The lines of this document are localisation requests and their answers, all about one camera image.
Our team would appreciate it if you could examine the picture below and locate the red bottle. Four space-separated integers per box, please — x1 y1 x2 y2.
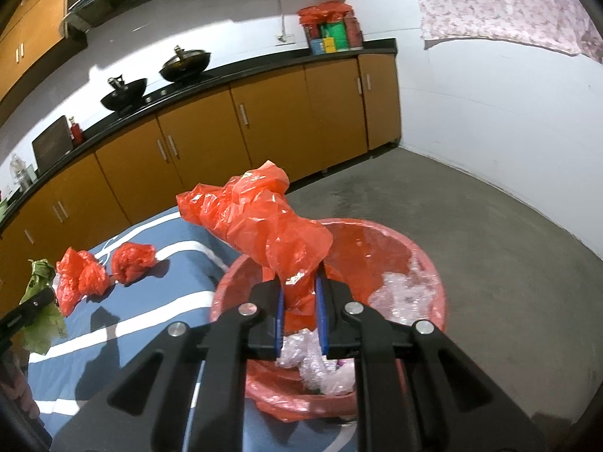
69 116 84 147

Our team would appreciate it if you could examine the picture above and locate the person's left hand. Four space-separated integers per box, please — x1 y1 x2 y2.
1 362 40 419

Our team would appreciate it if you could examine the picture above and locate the red bag with boxes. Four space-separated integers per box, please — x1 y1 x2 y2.
297 1 364 55

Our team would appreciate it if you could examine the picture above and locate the pink plastic trash basin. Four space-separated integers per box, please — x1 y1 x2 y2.
210 218 447 422

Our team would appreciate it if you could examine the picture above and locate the wall socket with cable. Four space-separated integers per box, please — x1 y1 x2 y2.
276 0 295 46

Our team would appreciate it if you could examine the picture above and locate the floral pink curtain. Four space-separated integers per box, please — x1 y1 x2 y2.
418 0 602 62

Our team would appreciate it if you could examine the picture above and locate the lower wooden cabinet run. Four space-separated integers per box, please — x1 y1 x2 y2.
1 38 402 311

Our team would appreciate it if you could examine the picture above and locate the green plastic bag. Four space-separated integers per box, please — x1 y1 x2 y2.
20 258 67 355

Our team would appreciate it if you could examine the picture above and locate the clear bubble wrap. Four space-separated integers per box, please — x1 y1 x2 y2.
276 256 436 396

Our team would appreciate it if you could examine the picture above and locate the dark cutting board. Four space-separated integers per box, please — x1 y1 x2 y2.
32 115 73 176

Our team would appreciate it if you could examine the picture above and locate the black wok with lid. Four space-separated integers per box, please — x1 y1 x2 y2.
159 45 211 83

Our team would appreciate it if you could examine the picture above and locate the glass jar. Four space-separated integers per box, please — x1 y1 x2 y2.
9 153 37 193

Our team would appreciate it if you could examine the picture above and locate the blue white striped table cloth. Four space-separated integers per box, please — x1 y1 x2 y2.
25 206 359 452

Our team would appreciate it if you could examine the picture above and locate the small red bag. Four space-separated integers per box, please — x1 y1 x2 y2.
112 242 158 286

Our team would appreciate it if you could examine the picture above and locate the black wok left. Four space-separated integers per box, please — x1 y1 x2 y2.
100 76 147 112

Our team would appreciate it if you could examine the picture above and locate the large red plastic bag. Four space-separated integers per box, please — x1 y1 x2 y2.
176 161 333 335

